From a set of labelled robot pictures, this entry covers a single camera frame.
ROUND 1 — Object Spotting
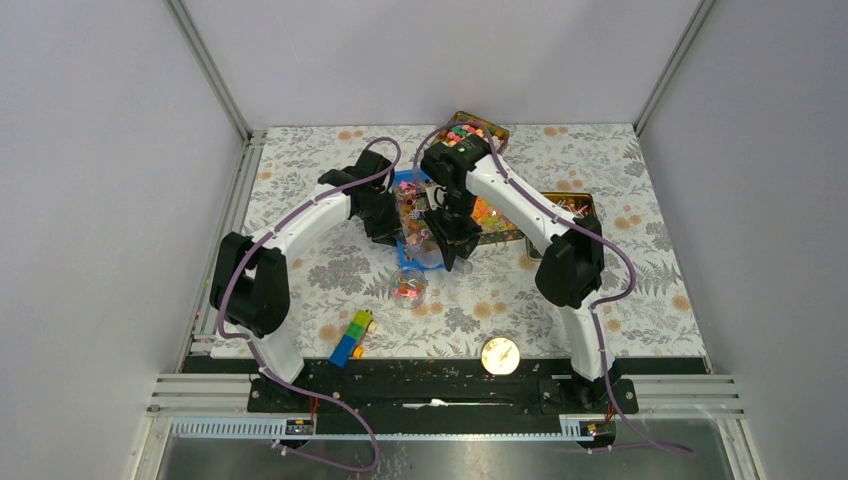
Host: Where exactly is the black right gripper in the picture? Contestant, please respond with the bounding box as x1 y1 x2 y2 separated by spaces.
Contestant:
424 190 483 272

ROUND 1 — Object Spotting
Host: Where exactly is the blue plastic bin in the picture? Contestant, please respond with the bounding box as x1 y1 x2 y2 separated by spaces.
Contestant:
392 170 437 268

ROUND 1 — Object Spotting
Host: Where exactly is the clear glass jar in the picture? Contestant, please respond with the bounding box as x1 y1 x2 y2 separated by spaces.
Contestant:
388 267 428 310

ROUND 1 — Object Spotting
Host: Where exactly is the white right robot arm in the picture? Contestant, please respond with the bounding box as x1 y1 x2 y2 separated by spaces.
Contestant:
419 136 614 412

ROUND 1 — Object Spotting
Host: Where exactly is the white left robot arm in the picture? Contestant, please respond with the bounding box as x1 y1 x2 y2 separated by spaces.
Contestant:
209 149 401 411

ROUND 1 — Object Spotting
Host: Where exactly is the gold tin with gummy candies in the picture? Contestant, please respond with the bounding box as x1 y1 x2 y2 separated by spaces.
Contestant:
471 197 524 245

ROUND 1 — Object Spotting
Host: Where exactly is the dark tin with pastel candies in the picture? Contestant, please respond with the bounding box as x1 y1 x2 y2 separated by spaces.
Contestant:
431 110 510 153

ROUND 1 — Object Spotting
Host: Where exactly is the floral patterned table mat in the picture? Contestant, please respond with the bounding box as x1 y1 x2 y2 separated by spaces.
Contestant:
242 123 706 358

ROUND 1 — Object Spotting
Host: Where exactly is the gold round jar lid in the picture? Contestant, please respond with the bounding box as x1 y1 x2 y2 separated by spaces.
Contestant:
481 337 521 376

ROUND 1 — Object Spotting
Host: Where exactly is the colourful toy brick stack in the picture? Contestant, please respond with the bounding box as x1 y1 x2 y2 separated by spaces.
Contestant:
328 310 374 369

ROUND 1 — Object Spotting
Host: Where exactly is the gold tin with lollipops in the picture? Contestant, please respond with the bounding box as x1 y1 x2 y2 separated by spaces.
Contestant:
525 192 598 261

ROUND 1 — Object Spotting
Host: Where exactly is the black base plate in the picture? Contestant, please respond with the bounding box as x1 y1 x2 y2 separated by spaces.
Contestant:
246 356 709 417

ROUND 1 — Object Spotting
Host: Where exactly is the grey cable duct rail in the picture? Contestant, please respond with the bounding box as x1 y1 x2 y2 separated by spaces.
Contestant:
169 415 617 443

